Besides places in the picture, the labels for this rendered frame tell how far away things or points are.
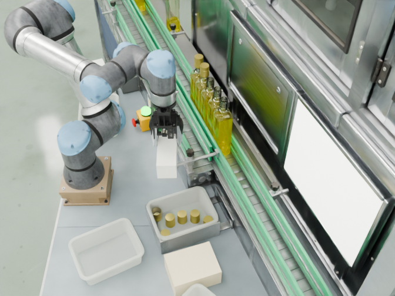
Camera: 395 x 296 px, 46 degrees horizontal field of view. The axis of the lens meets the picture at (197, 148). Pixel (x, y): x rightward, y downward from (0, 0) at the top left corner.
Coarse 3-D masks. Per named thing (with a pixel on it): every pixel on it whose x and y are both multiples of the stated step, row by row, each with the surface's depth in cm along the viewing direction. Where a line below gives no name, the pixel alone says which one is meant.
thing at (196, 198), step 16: (176, 192) 171; (192, 192) 173; (160, 208) 172; (176, 208) 175; (192, 208) 175; (208, 208) 170; (160, 224) 170; (176, 224) 170; (192, 224) 170; (208, 224) 162
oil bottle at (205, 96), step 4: (204, 88) 173; (204, 92) 171; (208, 92) 171; (212, 92) 171; (200, 96) 175; (204, 96) 171; (208, 96) 170; (212, 96) 171; (200, 100) 177; (204, 100) 172; (200, 104) 178; (204, 104) 173; (200, 108) 179; (204, 108) 175; (200, 112) 181; (204, 112) 176; (204, 116) 178; (204, 120) 179
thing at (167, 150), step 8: (160, 136) 152; (160, 144) 150; (168, 144) 150; (176, 144) 150; (160, 152) 147; (168, 152) 147; (176, 152) 149; (160, 160) 145; (168, 160) 145; (176, 160) 148; (160, 168) 144; (168, 168) 144; (176, 168) 147; (160, 176) 147; (168, 176) 147; (176, 176) 147
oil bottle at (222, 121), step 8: (216, 112) 164; (224, 112) 163; (216, 120) 165; (224, 120) 164; (232, 120) 166; (216, 128) 168; (224, 128) 167; (216, 136) 171; (224, 136) 170; (224, 144) 173; (224, 152) 177
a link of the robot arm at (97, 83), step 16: (16, 16) 141; (16, 32) 137; (32, 32) 138; (16, 48) 138; (32, 48) 135; (48, 48) 133; (64, 48) 132; (48, 64) 133; (64, 64) 129; (80, 64) 127; (96, 64) 128; (112, 64) 127; (80, 80) 127; (96, 80) 123; (112, 80) 125; (96, 96) 124
